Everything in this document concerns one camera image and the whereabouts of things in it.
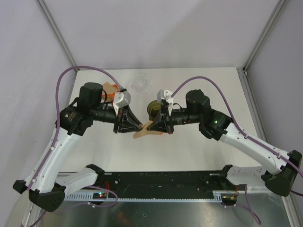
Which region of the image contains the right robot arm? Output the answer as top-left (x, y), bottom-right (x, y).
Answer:
top-left (147, 89), bottom-right (302, 197)

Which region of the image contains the brown paper coffee filter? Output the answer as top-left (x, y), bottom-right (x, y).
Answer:
top-left (133, 121), bottom-right (163, 139)

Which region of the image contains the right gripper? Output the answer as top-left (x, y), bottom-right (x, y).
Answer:
top-left (147, 104), bottom-right (201, 135)

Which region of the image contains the dark green dripper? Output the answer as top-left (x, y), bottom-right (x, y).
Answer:
top-left (147, 100), bottom-right (161, 121)

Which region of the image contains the grey cable duct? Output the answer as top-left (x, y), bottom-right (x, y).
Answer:
top-left (63, 191), bottom-right (237, 202)

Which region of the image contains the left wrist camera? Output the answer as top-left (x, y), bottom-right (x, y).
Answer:
top-left (112, 89), bottom-right (131, 115)

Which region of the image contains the clear glass dripper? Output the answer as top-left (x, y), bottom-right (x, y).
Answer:
top-left (129, 74), bottom-right (152, 94)

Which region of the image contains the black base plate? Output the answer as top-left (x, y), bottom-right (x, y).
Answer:
top-left (77, 170), bottom-right (248, 200)

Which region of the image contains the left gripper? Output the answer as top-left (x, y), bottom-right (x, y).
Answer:
top-left (91, 104), bottom-right (143, 133)

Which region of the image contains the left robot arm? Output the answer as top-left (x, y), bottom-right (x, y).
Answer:
top-left (13, 82), bottom-right (142, 212)

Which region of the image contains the orange coffee filter box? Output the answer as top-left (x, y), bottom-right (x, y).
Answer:
top-left (103, 83), bottom-right (120, 101)

